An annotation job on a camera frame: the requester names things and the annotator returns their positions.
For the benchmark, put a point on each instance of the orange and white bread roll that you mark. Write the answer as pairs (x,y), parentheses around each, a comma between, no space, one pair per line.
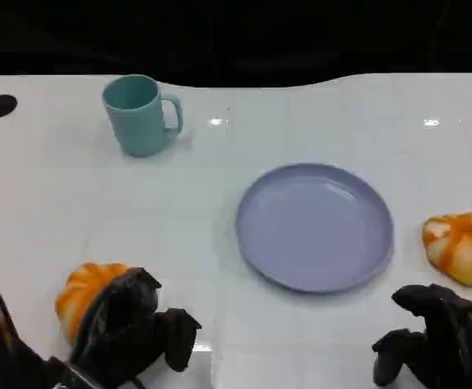
(79,291)
(462,251)

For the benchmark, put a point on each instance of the pale green mug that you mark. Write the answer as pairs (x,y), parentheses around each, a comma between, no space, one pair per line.
(138,125)

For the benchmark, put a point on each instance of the lilac plate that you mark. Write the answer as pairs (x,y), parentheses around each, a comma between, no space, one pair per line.
(312,235)

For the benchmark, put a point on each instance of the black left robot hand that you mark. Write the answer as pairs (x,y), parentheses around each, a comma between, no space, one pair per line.
(118,324)

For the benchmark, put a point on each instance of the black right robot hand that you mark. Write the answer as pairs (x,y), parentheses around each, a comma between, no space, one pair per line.
(458,344)

